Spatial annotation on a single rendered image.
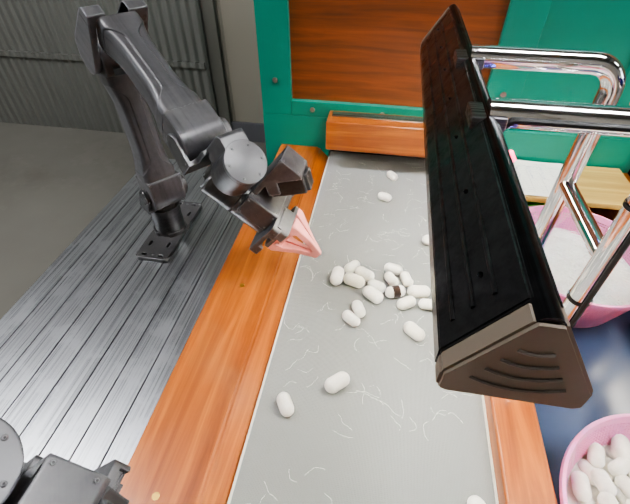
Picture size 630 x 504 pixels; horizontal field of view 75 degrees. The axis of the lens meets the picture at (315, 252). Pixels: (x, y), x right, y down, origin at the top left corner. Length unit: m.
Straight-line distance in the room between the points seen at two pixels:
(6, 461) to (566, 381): 0.30
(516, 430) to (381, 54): 0.73
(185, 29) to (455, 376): 2.47
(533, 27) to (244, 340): 0.77
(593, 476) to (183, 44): 2.49
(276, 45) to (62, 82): 2.31
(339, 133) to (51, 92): 2.52
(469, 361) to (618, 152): 0.94
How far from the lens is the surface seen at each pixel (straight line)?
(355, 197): 0.91
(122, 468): 0.38
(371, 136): 0.95
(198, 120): 0.61
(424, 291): 0.70
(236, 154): 0.53
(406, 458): 0.57
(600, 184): 1.07
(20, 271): 2.18
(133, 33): 0.72
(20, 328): 0.90
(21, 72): 3.32
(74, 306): 0.89
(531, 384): 0.26
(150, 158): 0.84
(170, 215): 0.92
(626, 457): 0.67
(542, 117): 0.40
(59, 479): 0.29
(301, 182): 0.56
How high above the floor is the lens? 1.26
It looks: 43 degrees down
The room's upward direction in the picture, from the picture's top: straight up
